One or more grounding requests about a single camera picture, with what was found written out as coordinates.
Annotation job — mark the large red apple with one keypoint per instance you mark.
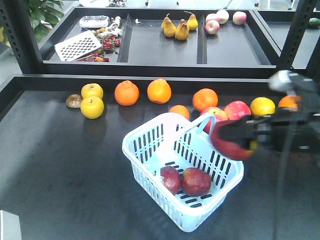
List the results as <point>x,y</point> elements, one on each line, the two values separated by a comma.
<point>219,114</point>
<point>237,109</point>

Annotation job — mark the light blue plastic basket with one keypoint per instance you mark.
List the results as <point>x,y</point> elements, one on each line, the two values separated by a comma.
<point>169,139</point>

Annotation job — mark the yellow orange fruit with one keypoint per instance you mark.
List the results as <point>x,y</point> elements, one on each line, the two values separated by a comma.
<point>261,106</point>

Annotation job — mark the large red apple left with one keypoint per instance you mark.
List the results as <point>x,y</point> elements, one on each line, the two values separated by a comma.
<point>219,114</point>

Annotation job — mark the orange behind apples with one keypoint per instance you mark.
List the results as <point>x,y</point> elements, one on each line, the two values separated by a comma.
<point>205,98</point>

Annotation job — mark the yellow apple back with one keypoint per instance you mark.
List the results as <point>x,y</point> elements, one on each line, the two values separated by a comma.
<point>92,90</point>

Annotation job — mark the yellow apple front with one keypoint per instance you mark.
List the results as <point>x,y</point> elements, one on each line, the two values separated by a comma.
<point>92,107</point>

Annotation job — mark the black shelf upright post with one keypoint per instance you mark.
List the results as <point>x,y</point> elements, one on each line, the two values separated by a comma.
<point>293,40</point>

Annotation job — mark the large red apple right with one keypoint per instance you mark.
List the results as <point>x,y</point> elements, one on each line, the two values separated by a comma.
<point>237,109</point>

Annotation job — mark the black wood fruit display table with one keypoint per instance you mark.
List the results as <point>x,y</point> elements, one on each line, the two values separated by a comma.
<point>66,176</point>

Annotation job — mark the potted green plant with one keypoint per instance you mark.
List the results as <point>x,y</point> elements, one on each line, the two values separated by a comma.
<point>43,16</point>

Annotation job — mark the large orange right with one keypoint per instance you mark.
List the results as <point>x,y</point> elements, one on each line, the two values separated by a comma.
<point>290,101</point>

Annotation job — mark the white electronic scale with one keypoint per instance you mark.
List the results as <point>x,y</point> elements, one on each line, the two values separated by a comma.
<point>94,21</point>

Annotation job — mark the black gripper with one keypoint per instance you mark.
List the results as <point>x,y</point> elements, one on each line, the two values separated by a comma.
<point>286,129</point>

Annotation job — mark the black upper fruit tray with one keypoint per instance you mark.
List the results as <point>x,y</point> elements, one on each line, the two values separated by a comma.
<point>245,51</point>

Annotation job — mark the white perforated tray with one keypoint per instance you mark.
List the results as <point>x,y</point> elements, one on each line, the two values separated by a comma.
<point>77,46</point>

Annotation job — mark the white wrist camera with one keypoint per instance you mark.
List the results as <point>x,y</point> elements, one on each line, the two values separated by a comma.
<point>10,228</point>
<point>281,81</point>

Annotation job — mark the small orange middle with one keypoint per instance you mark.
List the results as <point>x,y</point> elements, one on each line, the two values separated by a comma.
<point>181,110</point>

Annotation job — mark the orange far left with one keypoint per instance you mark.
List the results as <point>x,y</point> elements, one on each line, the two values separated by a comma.
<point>126,93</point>

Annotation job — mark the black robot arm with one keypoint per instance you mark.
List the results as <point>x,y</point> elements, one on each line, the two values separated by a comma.
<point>279,198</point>

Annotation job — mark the yellow apple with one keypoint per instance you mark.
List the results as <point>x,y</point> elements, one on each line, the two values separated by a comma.
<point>92,90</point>
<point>92,107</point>

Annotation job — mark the brown pear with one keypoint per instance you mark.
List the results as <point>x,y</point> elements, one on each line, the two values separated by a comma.
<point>182,31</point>

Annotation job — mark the brown mushroom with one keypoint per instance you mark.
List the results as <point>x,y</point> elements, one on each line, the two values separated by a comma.
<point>74,101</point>

